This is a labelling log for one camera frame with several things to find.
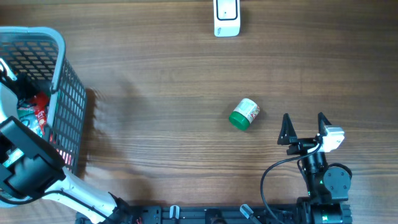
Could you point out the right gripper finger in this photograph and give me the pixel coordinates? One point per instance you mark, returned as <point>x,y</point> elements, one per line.
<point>287,134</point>
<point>323,124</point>

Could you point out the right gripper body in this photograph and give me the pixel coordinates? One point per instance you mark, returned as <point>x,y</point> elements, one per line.
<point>301,145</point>

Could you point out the green lid white jar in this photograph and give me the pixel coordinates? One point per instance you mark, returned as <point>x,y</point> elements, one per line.
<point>244,114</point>

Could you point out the red Nescafe coffee stick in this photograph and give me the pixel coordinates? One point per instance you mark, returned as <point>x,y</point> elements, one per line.
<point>39,103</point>

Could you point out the large green snack bag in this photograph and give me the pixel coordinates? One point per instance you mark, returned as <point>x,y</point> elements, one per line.
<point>27,117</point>

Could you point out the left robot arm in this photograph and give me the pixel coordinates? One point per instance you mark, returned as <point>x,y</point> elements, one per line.
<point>31,169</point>

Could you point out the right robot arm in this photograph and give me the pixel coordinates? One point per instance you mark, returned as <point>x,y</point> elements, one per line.
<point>326,183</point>

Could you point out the white barcode scanner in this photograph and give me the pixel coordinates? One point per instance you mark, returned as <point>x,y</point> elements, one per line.
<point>227,18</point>

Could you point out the grey mesh shopping basket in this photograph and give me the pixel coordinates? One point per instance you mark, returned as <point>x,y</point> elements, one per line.
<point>38,54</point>

